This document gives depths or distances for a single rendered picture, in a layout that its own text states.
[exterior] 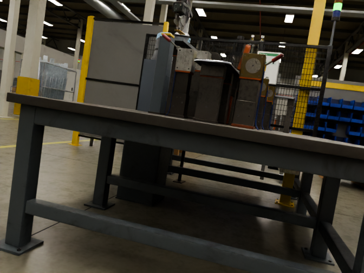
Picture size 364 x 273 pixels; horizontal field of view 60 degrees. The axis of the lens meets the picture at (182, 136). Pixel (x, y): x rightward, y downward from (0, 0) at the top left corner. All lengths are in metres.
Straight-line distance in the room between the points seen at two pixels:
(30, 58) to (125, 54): 5.19
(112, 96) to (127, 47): 0.76
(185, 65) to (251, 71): 0.34
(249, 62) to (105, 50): 3.69
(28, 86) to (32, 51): 0.95
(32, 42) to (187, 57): 8.33
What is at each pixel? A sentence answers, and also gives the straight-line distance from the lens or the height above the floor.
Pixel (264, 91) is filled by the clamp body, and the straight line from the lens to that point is 2.23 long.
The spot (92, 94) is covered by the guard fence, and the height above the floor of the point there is 0.82.
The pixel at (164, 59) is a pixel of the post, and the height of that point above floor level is 1.01.
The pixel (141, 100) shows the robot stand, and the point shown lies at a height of 0.78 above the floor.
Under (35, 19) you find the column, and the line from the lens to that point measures 9.91.
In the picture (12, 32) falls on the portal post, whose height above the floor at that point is 2.06.
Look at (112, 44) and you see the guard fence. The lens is 5.03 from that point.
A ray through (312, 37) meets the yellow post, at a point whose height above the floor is 1.63.
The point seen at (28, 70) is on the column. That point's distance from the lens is 9.74.
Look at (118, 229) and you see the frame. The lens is 1.39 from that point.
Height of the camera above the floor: 0.72
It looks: 4 degrees down
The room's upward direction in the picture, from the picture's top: 9 degrees clockwise
